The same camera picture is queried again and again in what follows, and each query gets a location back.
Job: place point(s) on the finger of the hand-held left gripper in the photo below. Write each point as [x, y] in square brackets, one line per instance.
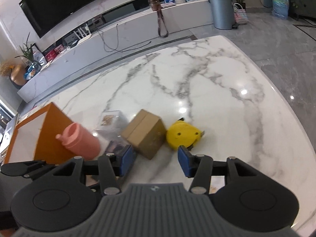
[14, 169]

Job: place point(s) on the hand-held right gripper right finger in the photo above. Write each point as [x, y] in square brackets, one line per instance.
[185, 160]

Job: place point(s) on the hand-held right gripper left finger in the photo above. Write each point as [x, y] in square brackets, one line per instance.
[127, 160]

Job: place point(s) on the yellow tape measure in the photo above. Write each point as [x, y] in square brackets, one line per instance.
[182, 134]

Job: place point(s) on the clear plastic box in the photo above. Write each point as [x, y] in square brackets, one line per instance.
[111, 128]

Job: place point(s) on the orange storage box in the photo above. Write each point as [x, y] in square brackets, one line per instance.
[54, 133]

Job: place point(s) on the brown cardboard box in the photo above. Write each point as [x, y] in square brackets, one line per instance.
[145, 135]

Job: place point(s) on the pink cup with spout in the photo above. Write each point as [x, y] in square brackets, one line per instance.
[81, 140]

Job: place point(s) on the gold vase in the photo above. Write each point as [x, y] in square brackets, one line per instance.
[18, 75]

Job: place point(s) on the dried yellow flowers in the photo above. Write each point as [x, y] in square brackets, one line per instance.
[6, 69]

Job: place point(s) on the blue snack packet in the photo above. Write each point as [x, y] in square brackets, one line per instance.
[33, 70]

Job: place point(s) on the green plant in glass vase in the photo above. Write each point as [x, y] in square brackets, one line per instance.
[28, 51]

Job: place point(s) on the white marble tv console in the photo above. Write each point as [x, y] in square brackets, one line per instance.
[98, 44]

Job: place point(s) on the red patterned gift box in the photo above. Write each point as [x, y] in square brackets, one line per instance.
[58, 49]

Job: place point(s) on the white router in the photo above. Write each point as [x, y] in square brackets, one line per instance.
[84, 39]

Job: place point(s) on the grey pedal trash can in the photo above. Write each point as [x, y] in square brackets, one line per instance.
[222, 12]

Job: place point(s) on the woven basket bag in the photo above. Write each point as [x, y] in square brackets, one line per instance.
[240, 17]

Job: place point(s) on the black television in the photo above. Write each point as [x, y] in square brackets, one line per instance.
[69, 2]

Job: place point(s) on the blue water jug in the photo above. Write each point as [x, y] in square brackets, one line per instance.
[280, 5]

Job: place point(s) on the dark green cabinet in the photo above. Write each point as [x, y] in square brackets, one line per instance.
[308, 0]

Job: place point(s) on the black picture frame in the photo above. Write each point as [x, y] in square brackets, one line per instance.
[37, 47]

